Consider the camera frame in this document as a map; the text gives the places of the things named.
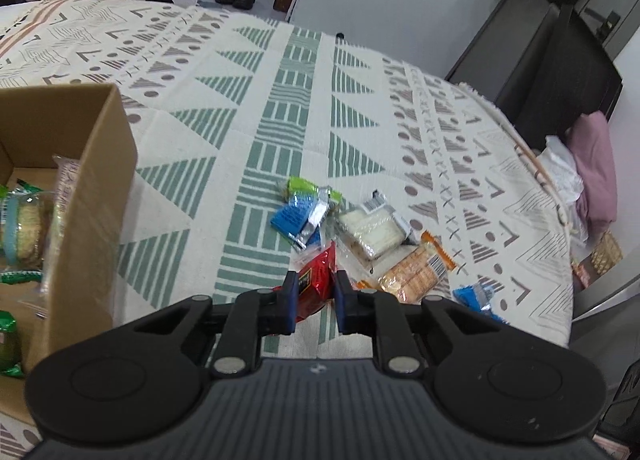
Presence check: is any red snack packet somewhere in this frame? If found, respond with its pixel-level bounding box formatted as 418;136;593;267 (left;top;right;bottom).
296;243;336;323

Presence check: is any orange cracker packet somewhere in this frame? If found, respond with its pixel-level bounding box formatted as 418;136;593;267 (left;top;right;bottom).
354;230;457;304

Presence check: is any blue snack packet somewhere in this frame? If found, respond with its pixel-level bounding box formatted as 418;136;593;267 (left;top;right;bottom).
452;283;506;323

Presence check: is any white rice cracker packet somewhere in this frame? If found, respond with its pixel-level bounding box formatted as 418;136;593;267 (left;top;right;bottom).
337;190;414;261

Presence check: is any small blue silver packet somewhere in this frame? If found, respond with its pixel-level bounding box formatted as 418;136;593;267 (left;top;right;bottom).
270;188;330;251

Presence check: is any lime green snack packet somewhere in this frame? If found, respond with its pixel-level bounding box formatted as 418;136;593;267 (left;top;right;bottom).
278;176;343;204

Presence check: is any patterned bed blanket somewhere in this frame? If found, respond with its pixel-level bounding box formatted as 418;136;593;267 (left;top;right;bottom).
1;0;573;345

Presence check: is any white plastic bag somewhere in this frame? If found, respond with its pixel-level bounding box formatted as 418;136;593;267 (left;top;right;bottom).
538;136;588;245

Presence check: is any brown cardboard box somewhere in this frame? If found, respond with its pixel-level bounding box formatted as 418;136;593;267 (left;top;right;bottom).
0;82;139;426

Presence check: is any round cookies packet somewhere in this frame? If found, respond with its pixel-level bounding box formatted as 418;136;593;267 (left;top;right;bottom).
1;179;56;284

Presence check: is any pink pillow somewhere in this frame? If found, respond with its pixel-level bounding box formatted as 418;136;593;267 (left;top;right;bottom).
566;111;617;238

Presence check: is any black headboard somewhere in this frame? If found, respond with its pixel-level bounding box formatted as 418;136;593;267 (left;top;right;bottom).
447;0;623;150

